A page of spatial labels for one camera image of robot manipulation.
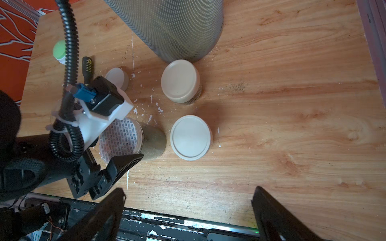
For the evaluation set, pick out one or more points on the beige jar lid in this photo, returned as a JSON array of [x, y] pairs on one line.
[[118, 77]]

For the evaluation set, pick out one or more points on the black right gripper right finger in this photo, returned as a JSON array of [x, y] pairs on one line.
[[275, 222]]

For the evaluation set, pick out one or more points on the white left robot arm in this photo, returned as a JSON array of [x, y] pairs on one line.
[[29, 162]]

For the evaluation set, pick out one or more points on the black handled screwdriver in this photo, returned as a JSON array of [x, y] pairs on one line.
[[87, 69]]

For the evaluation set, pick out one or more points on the silver mesh waste bin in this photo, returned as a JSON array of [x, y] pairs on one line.
[[174, 30]]

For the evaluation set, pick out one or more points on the green push button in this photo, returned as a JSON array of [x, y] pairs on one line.
[[59, 52]]

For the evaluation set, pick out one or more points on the jar with foil seal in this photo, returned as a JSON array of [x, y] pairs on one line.
[[130, 137]]

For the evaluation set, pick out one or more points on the beige lidded jar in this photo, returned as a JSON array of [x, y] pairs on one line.
[[190, 138], [181, 82]]

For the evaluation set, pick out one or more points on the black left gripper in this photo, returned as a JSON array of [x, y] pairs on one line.
[[89, 178]]

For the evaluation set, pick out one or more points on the beige lidded jar far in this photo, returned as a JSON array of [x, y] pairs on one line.
[[181, 82]]

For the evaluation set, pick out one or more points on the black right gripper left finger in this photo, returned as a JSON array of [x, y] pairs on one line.
[[102, 222]]

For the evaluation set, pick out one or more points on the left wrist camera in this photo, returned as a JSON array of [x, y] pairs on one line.
[[84, 113]]

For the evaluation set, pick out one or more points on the beige lidded jar near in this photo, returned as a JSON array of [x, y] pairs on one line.
[[190, 138]]

